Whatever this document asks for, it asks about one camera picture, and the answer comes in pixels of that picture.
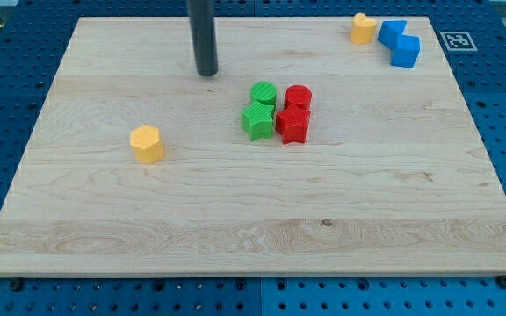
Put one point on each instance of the yellow hexagon block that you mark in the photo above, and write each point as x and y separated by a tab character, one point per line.
146	143

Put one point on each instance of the green star block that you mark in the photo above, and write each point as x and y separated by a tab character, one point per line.
257	120

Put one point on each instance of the wooden board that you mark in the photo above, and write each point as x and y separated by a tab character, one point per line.
393	179

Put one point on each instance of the red star block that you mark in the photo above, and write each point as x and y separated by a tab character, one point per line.
292	124

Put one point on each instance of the green cylinder block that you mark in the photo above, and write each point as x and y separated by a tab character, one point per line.
264	92

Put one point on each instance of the red cylinder block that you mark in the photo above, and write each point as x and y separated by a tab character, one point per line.
299	96

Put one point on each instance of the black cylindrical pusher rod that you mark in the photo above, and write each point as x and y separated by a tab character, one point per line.
201	18

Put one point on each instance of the yellow heart block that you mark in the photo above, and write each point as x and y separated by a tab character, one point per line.
363	29

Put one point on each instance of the blue zigzag block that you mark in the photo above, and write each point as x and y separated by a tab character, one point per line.
404	48

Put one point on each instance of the white fiducial marker tag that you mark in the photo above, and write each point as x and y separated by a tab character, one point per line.
458	41

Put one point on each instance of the black bolt front left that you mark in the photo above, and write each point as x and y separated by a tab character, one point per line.
16	284

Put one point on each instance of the black bolt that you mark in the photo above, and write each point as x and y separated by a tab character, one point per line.
16	284
501	281

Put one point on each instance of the black bolt front right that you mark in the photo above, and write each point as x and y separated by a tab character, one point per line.
501	281

